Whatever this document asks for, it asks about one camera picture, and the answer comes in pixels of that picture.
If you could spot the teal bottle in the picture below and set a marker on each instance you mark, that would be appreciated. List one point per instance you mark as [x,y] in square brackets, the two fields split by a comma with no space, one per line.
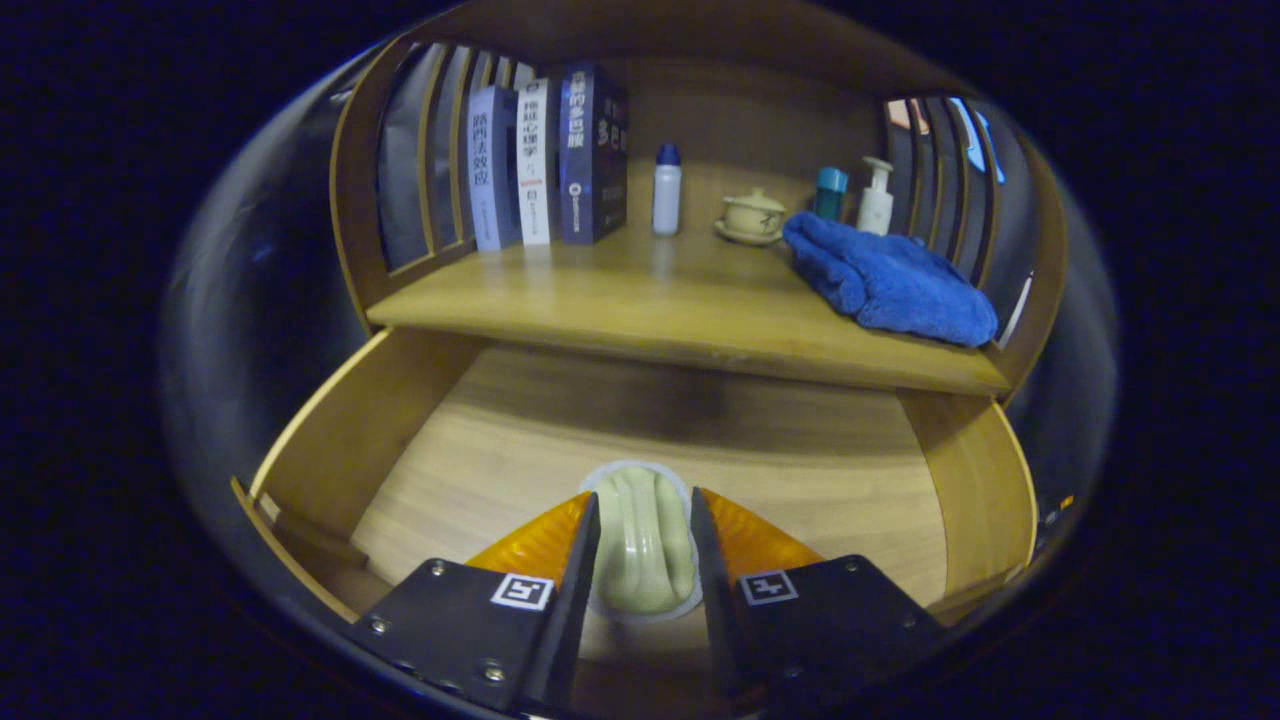
[829,195]

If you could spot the wooden drawer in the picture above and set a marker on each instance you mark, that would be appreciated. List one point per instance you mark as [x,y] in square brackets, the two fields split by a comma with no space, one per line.
[800,470]

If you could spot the wooden cabinet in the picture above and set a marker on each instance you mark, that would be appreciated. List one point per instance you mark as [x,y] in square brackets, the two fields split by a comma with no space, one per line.
[740,120]

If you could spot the black backdrop cloth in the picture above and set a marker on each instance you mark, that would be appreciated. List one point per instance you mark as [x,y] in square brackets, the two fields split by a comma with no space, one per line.
[405,180]

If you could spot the white bottle blue cap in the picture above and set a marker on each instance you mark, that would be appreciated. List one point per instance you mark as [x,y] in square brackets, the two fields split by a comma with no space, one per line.
[667,200]

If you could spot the dark blue book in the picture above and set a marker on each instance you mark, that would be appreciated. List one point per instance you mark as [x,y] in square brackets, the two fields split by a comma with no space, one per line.
[590,160]

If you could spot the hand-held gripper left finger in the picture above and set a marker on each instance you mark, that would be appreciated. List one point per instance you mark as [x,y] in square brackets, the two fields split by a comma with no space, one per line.
[575,600]

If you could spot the white pump bottle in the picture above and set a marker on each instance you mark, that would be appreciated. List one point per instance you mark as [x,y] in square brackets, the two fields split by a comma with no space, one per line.
[875,208]

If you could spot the beige lidded teacup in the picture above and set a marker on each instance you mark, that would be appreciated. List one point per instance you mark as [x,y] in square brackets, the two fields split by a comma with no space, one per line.
[752,215]

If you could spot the white book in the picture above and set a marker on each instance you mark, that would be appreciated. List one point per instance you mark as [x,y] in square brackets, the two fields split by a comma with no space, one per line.
[535,160]

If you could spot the blue towel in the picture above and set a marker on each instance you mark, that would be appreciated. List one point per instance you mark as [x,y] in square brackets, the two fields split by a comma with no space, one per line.
[890,280]

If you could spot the wooden countertop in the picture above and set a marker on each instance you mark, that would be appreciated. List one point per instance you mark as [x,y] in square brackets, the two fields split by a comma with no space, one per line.
[650,300]

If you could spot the light blue book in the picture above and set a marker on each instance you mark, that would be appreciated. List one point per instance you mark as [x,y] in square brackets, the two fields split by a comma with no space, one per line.
[490,170]

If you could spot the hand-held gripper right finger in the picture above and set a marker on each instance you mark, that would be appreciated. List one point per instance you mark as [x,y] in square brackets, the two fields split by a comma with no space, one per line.
[712,600]

